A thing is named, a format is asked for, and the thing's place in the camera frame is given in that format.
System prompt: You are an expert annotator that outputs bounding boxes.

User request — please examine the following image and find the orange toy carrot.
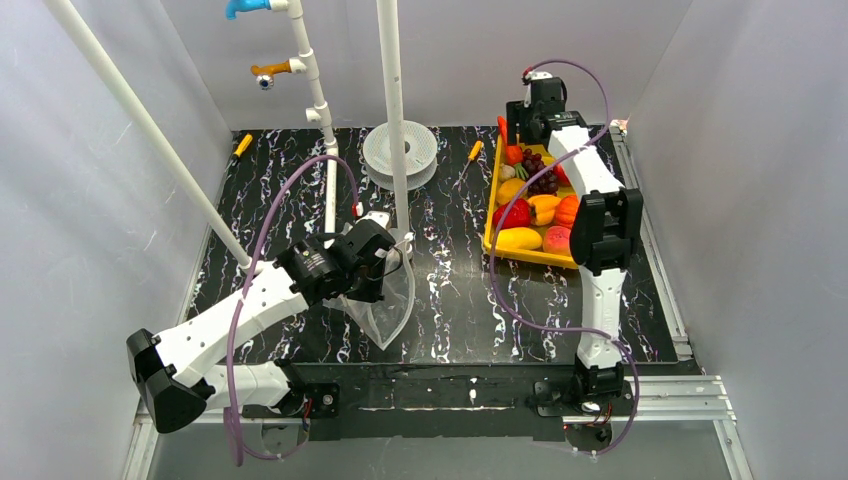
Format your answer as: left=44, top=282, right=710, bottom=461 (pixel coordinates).
left=497, top=116, right=524, bottom=166

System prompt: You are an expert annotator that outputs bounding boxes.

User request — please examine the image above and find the clear zip top bag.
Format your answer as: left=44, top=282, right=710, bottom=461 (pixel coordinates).
left=324, top=228, right=416, bottom=350

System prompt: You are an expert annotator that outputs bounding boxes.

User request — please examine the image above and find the small orange pumpkin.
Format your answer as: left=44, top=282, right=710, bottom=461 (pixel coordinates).
left=554, top=195, right=579, bottom=229

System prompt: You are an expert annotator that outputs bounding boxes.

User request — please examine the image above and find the pink toy peach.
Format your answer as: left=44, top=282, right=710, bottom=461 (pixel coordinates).
left=542, top=225, right=572, bottom=257

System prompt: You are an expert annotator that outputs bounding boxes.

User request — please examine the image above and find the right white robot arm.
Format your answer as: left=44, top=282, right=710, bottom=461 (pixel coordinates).
left=506, top=71, right=643, bottom=402

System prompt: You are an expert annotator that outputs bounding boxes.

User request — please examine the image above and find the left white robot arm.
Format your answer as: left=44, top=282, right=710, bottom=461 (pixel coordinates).
left=126, top=211, right=395, bottom=434

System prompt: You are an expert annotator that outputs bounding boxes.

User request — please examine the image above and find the yellow plastic bin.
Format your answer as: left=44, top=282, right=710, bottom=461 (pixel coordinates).
left=482, top=137, right=577, bottom=269

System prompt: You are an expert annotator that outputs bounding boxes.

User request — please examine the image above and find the white garlic bulb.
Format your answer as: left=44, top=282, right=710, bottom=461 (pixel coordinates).
left=498, top=164, right=516, bottom=182

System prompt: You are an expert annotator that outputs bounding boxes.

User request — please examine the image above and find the dark grape bunch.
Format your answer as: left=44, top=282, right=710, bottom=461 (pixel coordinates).
left=521, top=148, right=561, bottom=197

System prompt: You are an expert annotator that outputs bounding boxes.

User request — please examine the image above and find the red toy apple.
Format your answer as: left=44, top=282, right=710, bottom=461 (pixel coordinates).
left=551, top=164, right=571, bottom=187

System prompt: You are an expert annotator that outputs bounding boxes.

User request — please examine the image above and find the orange toy fruit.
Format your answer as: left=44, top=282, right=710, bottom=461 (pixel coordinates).
left=495, top=178, right=526, bottom=205

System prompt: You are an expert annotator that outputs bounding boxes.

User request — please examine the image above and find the yellow bell pepper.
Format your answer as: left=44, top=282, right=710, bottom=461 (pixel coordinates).
left=527, top=194, right=561, bottom=227

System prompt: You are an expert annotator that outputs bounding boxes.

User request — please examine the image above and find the red bell pepper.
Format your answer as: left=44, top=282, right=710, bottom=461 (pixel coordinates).
left=492, top=198, right=532, bottom=229

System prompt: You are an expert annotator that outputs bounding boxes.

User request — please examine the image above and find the white filament spool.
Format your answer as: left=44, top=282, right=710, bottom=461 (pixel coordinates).
left=362, top=120, right=439, bottom=192

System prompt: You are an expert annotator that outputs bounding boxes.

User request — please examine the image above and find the yellow toy mango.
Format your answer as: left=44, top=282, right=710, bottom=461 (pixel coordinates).
left=492, top=227, right=543, bottom=251

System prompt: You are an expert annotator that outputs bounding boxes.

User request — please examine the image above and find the orange tap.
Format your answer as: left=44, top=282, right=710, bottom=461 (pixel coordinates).
left=250, top=61, right=291, bottom=91

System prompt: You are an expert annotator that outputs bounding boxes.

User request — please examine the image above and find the blue tap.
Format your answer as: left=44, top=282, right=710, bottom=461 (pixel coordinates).
left=225, top=0, right=272, bottom=20

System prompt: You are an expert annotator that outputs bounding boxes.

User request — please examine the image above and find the diagonal white pipe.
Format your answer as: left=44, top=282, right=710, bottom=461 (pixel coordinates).
left=45, top=1, right=253, bottom=269

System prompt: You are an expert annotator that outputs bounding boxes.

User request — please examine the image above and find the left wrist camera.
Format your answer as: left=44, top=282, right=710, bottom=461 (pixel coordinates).
left=353, top=202, right=391, bottom=230

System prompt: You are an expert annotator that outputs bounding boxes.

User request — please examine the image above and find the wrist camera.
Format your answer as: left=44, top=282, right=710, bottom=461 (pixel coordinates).
left=521, top=68, right=553, bottom=108
left=353, top=202, right=391, bottom=230

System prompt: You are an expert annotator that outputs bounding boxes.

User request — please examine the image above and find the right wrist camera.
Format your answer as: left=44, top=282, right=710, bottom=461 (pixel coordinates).
left=521, top=68, right=553, bottom=108

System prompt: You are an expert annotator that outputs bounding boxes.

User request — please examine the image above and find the yellow handled screwdriver centre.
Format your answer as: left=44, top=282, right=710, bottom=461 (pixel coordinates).
left=456, top=140, right=483, bottom=185

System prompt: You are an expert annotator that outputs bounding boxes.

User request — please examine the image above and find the yellow handled screwdriver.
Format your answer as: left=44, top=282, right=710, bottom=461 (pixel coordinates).
left=456, top=140, right=483, bottom=185
left=229, top=133, right=254, bottom=165

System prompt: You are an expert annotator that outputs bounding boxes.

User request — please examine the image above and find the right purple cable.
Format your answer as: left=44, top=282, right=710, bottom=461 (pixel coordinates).
left=487, top=58, right=641, bottom=458

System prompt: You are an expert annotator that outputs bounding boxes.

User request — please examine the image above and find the yellow handled screwdriver left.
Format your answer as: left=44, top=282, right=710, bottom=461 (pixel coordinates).
left=229, top=133, right=254, bottom=165

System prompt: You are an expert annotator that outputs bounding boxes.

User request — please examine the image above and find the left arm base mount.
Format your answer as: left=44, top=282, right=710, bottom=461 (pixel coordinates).
left=268, top=382, right=341, bottom=419

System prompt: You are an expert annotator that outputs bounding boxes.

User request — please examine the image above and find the white pvc pipe frame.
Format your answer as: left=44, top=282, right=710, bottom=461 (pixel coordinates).
left=268, top=0, right=415, bottom=260

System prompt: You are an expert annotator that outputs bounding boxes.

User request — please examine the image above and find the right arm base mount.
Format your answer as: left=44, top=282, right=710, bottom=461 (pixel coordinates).
left=525, top=365, right=637, bottom=451

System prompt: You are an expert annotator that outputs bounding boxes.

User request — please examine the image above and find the aluminium rail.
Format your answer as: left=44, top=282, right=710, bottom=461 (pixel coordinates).
left=120, top=375, right=753, bottom=479

